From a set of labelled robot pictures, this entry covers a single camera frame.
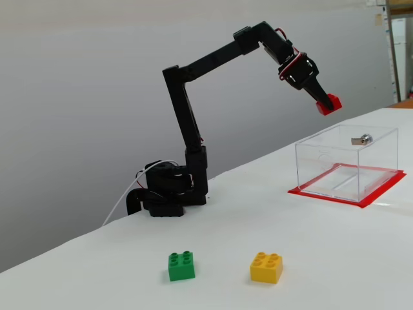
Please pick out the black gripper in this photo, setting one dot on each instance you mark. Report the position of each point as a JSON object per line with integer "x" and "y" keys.
{"x": 306, "y": 78}

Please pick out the red lego brick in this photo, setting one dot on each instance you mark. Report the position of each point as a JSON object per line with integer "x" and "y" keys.
{"x": 335, "y": 102}

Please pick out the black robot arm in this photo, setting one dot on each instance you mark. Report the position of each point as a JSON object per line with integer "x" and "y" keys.
{"x": 180, "y": 106}

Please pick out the silver box lock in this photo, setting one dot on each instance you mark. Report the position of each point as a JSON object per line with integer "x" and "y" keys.
{"x": 364, "y": 139}

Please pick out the transparent plastic box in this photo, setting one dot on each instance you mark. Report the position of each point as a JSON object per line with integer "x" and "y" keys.
{"x": 377, "y": 168}

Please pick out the yellow lego brick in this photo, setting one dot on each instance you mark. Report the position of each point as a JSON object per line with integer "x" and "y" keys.
{"x": 266, "y": 271}

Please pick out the green lego brick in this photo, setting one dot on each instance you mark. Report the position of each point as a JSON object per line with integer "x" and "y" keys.
{"x": 181, "y": 269}

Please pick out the brown wooden desk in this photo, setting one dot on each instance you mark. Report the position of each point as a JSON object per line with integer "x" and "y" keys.
{"x": 403, "y": 104}

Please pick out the beige paper note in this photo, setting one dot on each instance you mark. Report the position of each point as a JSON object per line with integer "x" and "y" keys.
{"x": 378, "y": 19}

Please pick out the black table clamp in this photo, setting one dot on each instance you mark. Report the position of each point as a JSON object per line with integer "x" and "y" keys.
{"x": 132, "y": 200}

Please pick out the grey metal shelf post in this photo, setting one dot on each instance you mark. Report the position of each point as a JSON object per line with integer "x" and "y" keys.
{"x": 392, "y": 48}

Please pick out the red tape frame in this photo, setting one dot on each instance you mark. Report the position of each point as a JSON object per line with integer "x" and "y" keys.
{"x": 380, "y": 193}

